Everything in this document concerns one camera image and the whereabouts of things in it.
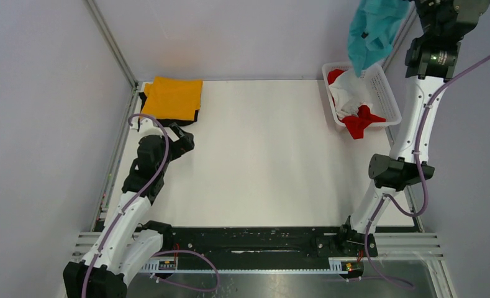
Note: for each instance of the right aluminium frame post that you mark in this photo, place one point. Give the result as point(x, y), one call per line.
point(401, 35)

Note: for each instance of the black folded t shirt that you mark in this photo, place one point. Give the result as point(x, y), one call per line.
point(167, 122)

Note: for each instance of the white t shirt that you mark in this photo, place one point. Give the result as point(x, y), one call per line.
point(348, 92)

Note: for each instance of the red t shirt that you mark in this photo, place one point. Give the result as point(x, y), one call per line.
point(356, 125)

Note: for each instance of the left aluminium frame post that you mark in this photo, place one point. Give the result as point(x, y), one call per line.
point(107, 35)

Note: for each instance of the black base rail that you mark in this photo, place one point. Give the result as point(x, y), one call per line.
point(264, 248)

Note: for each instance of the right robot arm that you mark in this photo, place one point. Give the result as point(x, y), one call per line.
point(430, 62)

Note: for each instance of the white plastic basket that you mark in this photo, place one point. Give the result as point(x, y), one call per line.
point(381, 96)

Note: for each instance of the aluminium frame post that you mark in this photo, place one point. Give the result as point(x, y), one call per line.
point(107, 35)
point(401, 35)

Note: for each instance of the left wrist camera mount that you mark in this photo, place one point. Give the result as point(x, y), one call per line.
point(143, 127)

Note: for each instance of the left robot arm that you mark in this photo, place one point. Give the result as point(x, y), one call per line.
point(107, 269)

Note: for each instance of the teal t shirt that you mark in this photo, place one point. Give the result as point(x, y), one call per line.
point(373, 30)

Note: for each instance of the orange folded t shirt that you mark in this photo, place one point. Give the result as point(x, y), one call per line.
point(172, 99)

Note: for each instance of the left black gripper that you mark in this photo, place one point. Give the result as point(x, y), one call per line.
point(184, 144)

